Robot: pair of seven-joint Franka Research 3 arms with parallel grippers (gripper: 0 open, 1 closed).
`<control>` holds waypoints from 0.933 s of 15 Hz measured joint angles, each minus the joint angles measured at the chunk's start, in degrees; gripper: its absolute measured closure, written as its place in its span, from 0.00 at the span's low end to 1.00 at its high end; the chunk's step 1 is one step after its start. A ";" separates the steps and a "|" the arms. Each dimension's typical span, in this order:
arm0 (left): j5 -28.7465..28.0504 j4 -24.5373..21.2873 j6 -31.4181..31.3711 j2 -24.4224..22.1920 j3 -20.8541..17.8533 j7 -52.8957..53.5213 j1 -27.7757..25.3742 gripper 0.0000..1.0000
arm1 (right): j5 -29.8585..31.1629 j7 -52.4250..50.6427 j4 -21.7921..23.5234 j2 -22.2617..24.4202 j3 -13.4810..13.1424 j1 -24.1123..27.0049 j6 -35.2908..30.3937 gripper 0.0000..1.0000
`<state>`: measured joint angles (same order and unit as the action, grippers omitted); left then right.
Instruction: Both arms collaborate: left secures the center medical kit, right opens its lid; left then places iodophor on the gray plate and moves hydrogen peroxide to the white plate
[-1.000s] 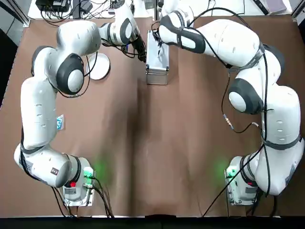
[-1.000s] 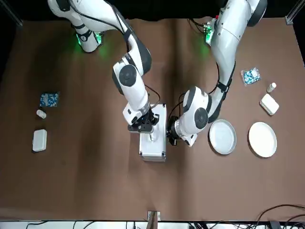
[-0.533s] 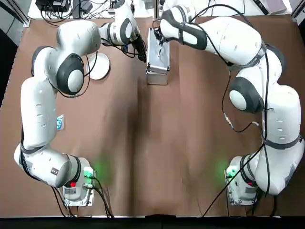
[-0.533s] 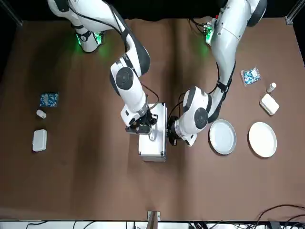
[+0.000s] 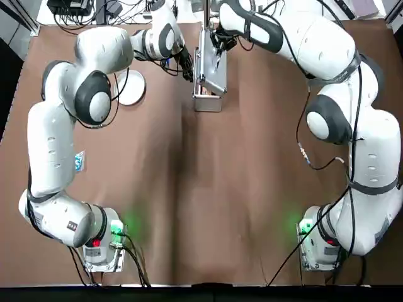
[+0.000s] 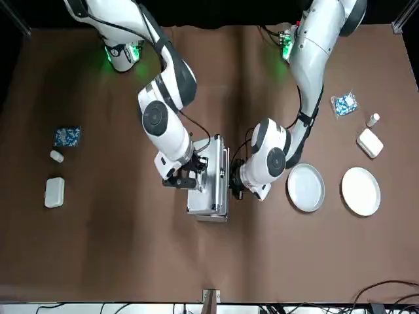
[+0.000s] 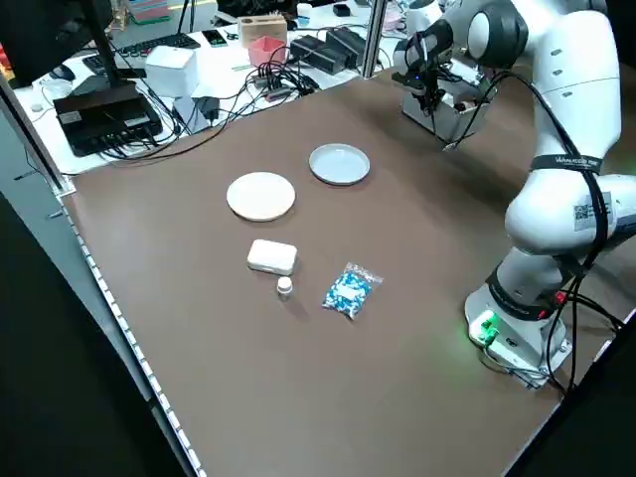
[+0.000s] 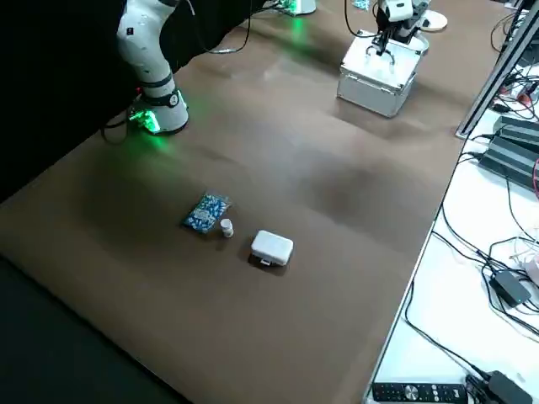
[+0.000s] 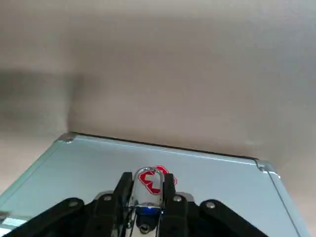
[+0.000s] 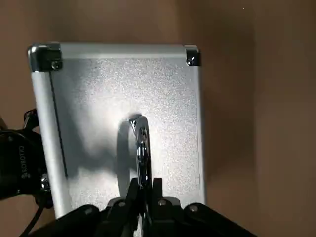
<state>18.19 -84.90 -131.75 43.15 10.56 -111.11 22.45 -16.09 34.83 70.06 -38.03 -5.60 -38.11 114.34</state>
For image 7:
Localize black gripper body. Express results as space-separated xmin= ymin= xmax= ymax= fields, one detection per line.
xmin=402 ymin=18 xmax=456 ymax=76

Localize aluminium medical kit case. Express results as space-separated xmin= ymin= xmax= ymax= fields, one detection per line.
xmin=399 ymin=64 xmax=493 ymax=146

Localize gray round plate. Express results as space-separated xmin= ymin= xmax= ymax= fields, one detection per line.
xmin=308 ymin=143 xmax=373 ymax=188

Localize white round plate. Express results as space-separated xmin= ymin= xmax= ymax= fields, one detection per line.
xmin=226 ymin=171 xmax=297 ymax=223

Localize black power brick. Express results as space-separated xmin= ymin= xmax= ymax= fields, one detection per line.
xmin=325 ymin=27 xmax=370 ymax=70
xmin=289 ymin=34 xmax=345 ymax=74

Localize pink plastic bin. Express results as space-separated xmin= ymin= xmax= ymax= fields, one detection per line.
xmin=246 ymin=35 xmax=291 ymax=69

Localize brown cardboard box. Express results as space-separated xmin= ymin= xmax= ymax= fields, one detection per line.
xmin=237 ymin=14 xmax=289 ymax=50

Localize black power adapter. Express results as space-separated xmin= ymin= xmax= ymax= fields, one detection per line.
xmin=195 ymin=94 xmax=224 ymax=126

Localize bag of blue-white capsules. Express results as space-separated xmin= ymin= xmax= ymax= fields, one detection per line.
xmin=321 ymin=261 xmax=385 ymax=322

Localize white plastic pill box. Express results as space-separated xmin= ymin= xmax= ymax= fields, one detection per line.
xmin=246 ymin=238 xmax=299 ymax=274

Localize white cube box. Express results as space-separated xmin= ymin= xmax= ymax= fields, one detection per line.
xmin=144 ymin=45 xmax=199 ymax=98

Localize black keyboard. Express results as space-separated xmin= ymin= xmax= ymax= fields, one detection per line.
xmin=81 ymin=33 xmax=203 ymax=76

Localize colourful stacked boxes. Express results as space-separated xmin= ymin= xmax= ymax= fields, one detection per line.
xmin=127 ymin=0 xmax=172 ymax=24

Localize black device box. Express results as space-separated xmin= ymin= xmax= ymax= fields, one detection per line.
xmin=53 ymin=81 xmax=164 ymax=158

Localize white desk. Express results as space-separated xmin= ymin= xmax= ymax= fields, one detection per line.
xmin=12 ymin=0 xmax=433 ymax=176

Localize black monitor with stand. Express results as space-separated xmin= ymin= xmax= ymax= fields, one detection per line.
xmin=0 ymin=0 xmax=138 ymax=100

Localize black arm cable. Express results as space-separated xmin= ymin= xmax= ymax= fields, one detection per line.
xmin=441 ymin=69 xmax=615 ymax=319

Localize aluminium profile post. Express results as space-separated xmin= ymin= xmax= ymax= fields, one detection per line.
xmin=361 ymin=0 xmax=389 ymax=80

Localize usb hub with cables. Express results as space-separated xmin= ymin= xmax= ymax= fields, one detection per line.
xmin=247 ymin=69 xmax=320 ymax=104

